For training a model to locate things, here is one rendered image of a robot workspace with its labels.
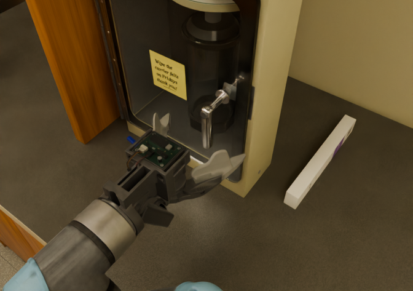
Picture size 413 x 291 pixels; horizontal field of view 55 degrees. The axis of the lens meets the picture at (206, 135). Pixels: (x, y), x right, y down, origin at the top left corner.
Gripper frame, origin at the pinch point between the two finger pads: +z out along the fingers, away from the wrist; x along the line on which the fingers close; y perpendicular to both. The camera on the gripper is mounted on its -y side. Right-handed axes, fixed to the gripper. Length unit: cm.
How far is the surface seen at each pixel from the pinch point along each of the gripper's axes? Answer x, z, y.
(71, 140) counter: 35.2, -4.3, -20.5
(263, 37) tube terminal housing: -5.3, 5.7, 17.7
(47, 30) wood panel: 31.7, -3.1, 9.3
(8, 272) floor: 83, -28, -115
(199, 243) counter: -3.9, -7.6, -20.5
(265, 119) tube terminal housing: -5.3, 10.3, -1.4
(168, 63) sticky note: 11.0, 4.4, 7.0
